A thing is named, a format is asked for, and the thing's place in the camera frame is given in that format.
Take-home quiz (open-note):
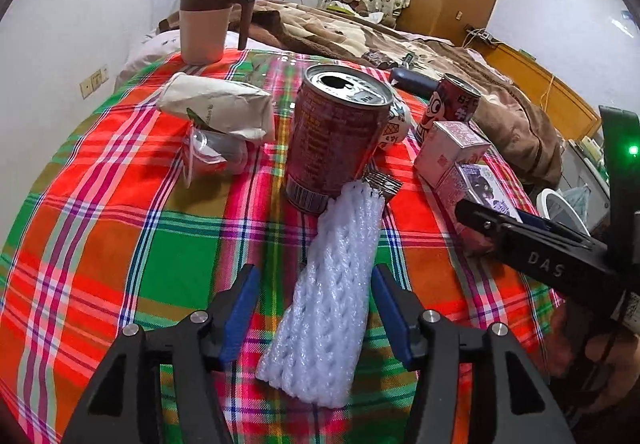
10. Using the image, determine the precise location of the white trash bin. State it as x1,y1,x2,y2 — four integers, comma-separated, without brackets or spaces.
536,188,593,237

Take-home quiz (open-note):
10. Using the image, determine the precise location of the white foam net sleeve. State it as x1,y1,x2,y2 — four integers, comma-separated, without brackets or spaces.
255,179,386,409

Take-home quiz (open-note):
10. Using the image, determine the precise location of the wall socket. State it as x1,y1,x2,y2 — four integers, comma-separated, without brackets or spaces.
80,66,110,99

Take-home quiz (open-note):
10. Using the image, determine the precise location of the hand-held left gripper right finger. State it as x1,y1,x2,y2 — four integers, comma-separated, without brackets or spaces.
371,263,576,444

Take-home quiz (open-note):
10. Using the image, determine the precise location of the dark crumpled wrapper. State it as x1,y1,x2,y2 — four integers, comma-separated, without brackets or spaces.
362,51,396,70

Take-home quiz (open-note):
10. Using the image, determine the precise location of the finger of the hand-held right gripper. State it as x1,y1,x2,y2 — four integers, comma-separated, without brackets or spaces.
510,208,601,245
454,199,526,255

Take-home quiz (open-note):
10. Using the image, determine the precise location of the clear plastic bottle red label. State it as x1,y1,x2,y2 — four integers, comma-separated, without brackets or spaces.
181,121,248,189

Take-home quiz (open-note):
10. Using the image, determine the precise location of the pink drink carton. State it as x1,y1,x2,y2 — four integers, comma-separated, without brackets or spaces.
413,121,493,187

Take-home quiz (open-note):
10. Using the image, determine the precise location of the brown fleece blanket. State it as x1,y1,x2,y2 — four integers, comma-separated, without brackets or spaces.
159,0,563,187

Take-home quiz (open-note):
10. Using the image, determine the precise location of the small red milk can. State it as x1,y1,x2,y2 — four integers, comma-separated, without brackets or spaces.
414,73,482,145

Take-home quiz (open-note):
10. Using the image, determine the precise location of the dark blue glasses case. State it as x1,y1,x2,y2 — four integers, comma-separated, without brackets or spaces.
389,67,441,95

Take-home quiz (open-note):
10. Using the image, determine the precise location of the white patterned cup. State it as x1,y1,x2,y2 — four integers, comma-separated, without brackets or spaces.
377,97,413,150

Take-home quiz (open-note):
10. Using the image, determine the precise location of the crumpled white paper bag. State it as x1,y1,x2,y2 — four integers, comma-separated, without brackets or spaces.
159,72,277,143

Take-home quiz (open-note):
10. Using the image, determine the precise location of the wooden headboard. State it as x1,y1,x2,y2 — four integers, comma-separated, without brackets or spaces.
482,42,603,142

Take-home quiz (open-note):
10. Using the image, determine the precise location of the large dark red can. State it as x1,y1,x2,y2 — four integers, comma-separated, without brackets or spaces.
284,64,396,214

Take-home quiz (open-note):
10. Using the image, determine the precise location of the person's right hand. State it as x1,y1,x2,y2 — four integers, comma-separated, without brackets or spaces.
550,294,640,420

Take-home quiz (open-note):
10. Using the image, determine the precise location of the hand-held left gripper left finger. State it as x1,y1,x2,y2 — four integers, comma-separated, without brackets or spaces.
60,263,262,444

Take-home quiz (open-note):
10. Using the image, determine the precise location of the white power strip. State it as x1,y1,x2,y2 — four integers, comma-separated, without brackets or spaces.
465,24,496,45

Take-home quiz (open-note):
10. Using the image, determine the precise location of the beige brown lidded mug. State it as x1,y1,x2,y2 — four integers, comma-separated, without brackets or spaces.
179,0,257,65

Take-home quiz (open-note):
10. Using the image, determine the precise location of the purple drink carton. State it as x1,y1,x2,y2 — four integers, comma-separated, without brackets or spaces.
435,163,526,256

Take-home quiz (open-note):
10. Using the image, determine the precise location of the silver foil wrapper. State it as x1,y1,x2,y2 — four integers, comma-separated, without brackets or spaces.
361,169,403,205

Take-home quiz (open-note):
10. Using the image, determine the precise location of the plaid tablecloth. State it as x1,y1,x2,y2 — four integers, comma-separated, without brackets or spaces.
0,47,566,444

